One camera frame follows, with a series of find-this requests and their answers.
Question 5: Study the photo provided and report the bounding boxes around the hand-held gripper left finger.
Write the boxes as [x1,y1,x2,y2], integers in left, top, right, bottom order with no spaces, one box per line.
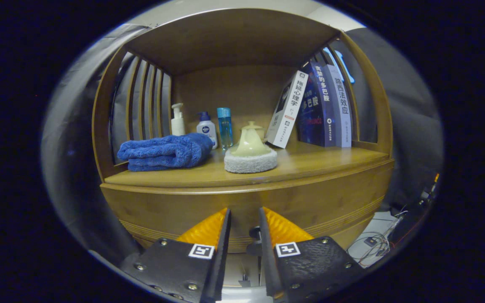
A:
[120,207,232,303]

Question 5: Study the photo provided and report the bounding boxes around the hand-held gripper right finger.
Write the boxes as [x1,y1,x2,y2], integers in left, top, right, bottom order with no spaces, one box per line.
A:
[258,206,367,301]

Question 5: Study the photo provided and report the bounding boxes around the wooden drawer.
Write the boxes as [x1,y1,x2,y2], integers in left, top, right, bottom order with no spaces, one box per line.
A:
[101,160,395,254]

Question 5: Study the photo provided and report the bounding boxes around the pale green scrub brush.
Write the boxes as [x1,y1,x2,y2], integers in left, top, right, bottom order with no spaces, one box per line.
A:
[224,128,278,174]

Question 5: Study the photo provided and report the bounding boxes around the wooden countertop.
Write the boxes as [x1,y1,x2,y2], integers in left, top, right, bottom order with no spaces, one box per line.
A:
[104,141,390,189]

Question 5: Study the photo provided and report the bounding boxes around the wooden cabinet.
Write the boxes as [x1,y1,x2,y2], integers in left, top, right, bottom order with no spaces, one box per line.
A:
[92,8,395,254]

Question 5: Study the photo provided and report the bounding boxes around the blue folded towel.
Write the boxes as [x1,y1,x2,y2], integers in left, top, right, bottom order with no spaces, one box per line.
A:
[117,133,214,172]

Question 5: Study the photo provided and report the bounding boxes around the clear blue bottle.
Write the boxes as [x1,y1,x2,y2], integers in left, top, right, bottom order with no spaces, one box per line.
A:
[217,107,234,150]

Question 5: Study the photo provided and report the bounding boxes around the white bottle with blue cap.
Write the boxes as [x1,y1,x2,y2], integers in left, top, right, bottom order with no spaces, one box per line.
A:
[196,111,218,150]

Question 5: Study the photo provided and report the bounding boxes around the cream lidded teacup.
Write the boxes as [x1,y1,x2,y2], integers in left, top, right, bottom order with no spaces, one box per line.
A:
[242,121,266,141]

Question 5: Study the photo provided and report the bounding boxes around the white pump bottle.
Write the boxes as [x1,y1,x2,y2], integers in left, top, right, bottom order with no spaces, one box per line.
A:
[171,103,186,136]

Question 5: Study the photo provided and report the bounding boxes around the white book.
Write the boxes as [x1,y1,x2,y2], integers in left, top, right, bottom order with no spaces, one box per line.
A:
[266,70,309,149]

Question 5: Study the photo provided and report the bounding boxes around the dark blue book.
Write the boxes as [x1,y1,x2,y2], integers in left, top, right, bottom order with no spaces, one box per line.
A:
[296,62,336,148]

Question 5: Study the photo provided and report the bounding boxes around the light purple book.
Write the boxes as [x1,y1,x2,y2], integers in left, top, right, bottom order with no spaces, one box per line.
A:
[322,64,353,148]

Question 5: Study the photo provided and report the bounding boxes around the black equipment with orange tip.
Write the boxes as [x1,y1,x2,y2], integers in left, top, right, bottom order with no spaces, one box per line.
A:
[417,173,441,207]

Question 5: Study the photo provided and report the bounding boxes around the tangled floor cables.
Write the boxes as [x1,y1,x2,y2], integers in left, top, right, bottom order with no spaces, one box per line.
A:
[347,231,391,266]

